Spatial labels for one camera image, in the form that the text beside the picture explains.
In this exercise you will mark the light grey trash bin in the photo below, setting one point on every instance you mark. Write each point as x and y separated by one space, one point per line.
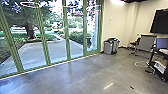
108 47

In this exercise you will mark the dark grey trash bin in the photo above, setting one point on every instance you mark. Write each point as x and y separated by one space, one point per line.
116 45

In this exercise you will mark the concrete garden path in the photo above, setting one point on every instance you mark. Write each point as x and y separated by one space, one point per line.
40 53

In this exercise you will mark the tree trunk outdoors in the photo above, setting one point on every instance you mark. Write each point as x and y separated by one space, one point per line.
30 30

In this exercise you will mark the black wheeled equipment cart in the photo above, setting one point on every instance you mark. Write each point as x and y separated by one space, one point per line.
160 65

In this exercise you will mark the laptop screen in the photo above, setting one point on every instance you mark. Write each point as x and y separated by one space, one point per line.
162 43

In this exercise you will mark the green framed glass door wall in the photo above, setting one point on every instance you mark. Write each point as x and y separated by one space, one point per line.
66 36

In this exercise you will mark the white wall switch plate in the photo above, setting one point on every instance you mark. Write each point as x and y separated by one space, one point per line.
110 19

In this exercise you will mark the black wall television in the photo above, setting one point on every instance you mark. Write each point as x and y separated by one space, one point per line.
160 20

